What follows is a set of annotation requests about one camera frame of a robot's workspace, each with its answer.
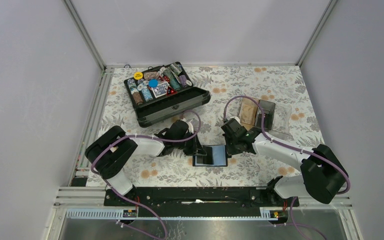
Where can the yellow round chip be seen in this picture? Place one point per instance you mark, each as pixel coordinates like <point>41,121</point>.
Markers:
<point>138,75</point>

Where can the blue poker chip stack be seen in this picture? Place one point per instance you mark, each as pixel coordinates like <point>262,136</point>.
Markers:
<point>147,95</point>

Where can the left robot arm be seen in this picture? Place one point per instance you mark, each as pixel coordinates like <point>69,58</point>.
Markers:
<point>110,152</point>

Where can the black poker chip case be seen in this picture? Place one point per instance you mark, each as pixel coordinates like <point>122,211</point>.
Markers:
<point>188,95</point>

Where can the clear transparent card box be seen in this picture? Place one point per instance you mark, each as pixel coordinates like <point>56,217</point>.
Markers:
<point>281,119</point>

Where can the blue playing card deck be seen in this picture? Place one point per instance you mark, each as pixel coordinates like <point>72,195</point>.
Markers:
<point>160,90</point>

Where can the smoky grey transparent card box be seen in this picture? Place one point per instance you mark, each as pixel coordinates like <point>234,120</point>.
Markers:
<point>267,114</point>

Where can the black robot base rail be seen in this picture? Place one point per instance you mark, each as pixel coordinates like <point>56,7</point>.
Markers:
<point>247,196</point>

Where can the red triangular dealer button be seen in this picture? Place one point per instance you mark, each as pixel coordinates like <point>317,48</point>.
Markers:
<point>170,91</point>

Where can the black credit card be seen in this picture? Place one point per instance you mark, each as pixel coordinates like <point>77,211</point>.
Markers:
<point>202,160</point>

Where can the black card holder wallet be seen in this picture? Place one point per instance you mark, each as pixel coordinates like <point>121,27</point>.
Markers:
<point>218,152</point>

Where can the blue round dealer chip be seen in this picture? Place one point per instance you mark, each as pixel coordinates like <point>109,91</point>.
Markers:
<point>153,83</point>

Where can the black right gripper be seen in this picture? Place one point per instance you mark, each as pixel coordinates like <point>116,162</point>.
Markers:
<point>230,151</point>

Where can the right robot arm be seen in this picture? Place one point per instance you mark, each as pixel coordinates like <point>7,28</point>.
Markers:
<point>321,174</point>

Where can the brown poker chip stack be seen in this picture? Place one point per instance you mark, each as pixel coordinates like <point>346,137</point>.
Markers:
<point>138,100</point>

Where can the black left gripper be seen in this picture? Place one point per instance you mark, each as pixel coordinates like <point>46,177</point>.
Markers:
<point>196,148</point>

